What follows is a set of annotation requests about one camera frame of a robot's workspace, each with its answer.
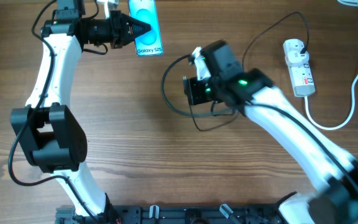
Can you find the blue Galaxy S25 smartphone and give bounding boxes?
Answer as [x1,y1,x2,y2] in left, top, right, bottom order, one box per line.
[128,0,163,57]

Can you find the black charger cable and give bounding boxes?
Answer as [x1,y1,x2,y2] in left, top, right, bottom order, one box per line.
[188,11,310,132]

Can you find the white power strip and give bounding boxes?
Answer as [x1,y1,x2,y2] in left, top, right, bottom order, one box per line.
[283,39,316,98]

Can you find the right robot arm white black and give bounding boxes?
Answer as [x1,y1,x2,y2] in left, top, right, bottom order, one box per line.
[183,40,358,223]

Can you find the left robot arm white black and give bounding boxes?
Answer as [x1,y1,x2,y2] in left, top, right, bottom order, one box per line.
[10,1,151,223]

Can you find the white charger adapter plug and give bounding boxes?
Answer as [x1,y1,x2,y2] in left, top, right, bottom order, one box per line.
[285,50,309,66]

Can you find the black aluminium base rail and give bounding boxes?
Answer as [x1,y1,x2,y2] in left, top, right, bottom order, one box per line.
[55,203,282,224]

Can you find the white power strip cord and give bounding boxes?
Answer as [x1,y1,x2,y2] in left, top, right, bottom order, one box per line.
[304,0,358,131]

